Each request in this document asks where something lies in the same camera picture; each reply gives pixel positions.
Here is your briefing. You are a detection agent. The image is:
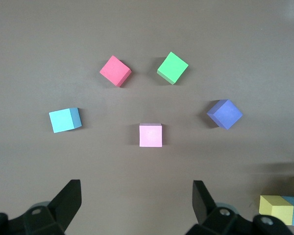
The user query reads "green foam cube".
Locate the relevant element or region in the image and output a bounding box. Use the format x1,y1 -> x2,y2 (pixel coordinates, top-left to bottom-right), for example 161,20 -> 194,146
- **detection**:
156,51 -> 189,85

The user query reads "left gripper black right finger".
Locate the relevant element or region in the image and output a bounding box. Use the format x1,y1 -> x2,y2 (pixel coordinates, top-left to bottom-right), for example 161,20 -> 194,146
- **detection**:
185,180 -> 294,235

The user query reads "yellow foam cube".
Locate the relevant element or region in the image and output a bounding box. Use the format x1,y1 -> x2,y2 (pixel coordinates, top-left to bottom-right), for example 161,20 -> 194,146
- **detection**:
258,195 -> 294,226

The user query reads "purple foam cube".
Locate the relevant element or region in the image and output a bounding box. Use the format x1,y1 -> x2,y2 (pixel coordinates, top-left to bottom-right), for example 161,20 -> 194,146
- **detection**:
206,99 -> 243,131

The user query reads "brown table cover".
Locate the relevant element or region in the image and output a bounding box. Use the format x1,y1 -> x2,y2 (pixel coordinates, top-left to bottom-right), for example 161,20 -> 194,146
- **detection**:
0,0 -> 294,235

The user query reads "pink foam cube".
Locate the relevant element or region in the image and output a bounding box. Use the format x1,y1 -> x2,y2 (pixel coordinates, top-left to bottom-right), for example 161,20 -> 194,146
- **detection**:
139,123 -> 163,148

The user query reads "red foam cube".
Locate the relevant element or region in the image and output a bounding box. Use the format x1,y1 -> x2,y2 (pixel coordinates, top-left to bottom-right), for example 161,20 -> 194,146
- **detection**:
99,55 -> 132,88

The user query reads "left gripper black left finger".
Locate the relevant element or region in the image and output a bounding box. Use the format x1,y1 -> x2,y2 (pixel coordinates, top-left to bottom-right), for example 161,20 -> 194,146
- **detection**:
0,179 -> 82,235

